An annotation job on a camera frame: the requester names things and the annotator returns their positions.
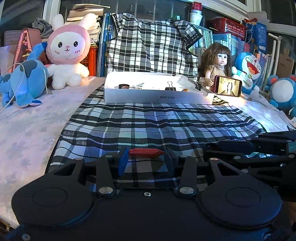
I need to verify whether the stack of books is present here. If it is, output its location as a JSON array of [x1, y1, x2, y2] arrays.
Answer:
[[65, 4, 110, 45]]

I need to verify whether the red plastic basket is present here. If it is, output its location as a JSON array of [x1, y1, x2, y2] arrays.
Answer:
[[208, 17, 246, 40]]

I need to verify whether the blue spotted plush toy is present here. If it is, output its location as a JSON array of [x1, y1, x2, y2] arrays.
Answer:
[[1, 42, 49, 108]]

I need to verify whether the red white can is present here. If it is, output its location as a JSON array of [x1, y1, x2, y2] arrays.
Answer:
[[190, 1, 203, 26]]

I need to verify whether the red smartphone playing video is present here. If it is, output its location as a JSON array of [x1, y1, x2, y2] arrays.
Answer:
[[213, 75, 242, 97]]

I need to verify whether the plaid cloth over backrest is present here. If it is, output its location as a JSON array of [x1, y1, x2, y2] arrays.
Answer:
[[106, 13, 202, 78]]

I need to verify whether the pink handbag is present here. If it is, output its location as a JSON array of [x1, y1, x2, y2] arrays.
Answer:
[[13, 28, 42, 64]]

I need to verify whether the white cardboard box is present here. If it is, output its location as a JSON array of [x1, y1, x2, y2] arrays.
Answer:
[[103, 71, 214, 105]]

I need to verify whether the black white plaid cloth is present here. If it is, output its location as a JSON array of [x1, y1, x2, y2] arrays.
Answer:
[[46, 86, 266, 190]]

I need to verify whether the brown haired doll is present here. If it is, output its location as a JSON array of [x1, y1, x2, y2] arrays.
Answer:
[[198, 43, 232, 87]]

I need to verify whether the red crate behind bunny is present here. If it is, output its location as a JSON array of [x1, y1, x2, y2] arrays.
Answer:
[[81, 45, 98, 76]]

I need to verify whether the white cable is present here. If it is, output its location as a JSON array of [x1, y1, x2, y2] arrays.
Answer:
[[0, 62, 49, 115]]

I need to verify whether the blue gift box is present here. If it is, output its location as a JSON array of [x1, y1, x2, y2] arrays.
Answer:
[[242, 18, 267, 54]]

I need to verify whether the black binder clip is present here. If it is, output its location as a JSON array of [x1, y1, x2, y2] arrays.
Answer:
[[165, 81, 176, 91]]

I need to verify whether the blue Doraemon plush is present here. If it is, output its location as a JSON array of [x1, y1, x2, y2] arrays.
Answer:
[[231, 52, 261, 95]]

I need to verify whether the red crayon marker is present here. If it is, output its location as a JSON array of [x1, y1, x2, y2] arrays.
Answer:
[[129, 148, 165, 158]]

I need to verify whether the pink white bunny plush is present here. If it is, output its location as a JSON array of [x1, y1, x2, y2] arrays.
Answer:
[[46, 14, 91, 90]]

